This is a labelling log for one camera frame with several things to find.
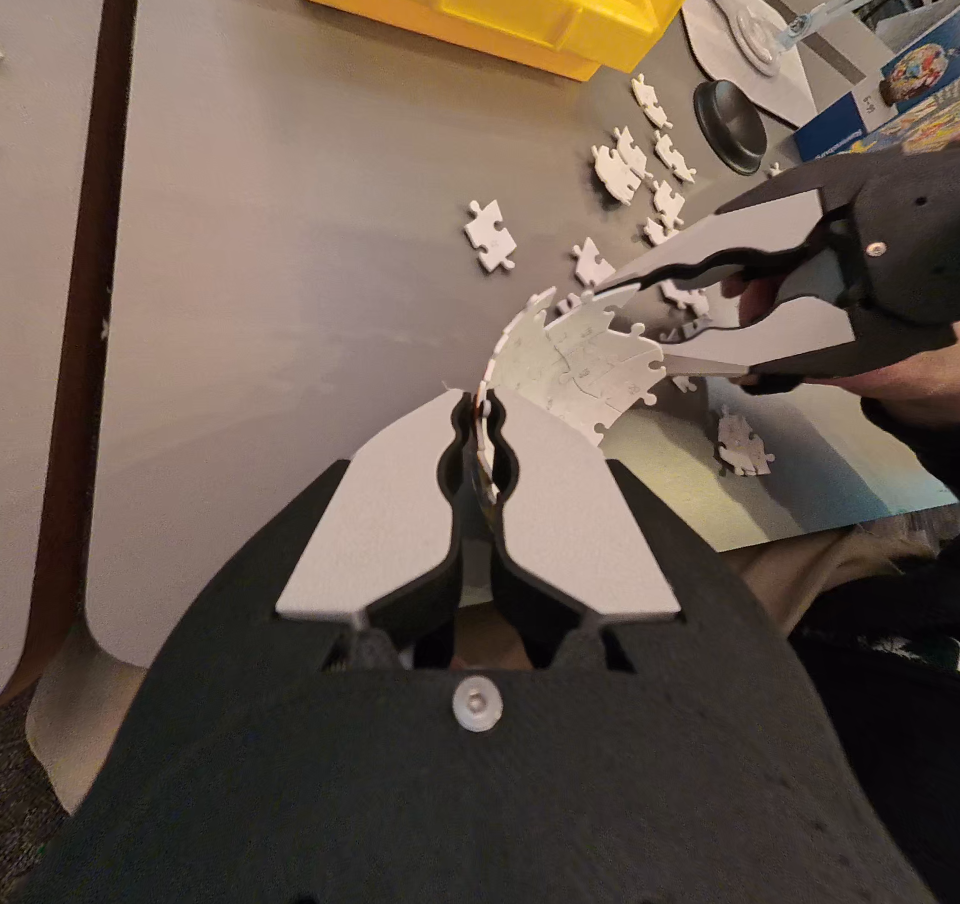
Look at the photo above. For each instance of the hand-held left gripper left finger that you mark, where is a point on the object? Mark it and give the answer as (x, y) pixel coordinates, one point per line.
(390, 529)

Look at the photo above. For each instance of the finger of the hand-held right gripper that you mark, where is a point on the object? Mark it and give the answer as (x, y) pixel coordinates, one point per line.
(750, 225)
(795, 334)

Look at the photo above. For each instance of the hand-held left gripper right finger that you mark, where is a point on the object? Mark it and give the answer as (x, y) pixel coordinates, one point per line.
(585, 536)

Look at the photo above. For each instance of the partly built puzzle ball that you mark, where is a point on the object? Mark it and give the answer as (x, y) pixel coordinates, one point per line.
(577, 364)

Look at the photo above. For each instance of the puzzle pieces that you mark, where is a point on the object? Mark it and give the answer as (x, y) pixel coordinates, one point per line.
(491, 236)

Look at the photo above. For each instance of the person's right forearm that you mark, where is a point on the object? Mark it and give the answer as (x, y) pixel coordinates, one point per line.
(915, 446)

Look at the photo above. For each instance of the black round ball stand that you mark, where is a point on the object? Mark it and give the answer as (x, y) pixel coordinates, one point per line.
(727, 124)

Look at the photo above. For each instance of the blue puzzle box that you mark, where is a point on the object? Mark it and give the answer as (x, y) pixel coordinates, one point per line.
(885, 109)

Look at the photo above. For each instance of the person's right hand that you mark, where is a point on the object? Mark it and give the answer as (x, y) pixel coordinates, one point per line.
(915, 383)

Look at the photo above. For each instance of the person's beige trousers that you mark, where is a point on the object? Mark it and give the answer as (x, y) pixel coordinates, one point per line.
(810, 566)

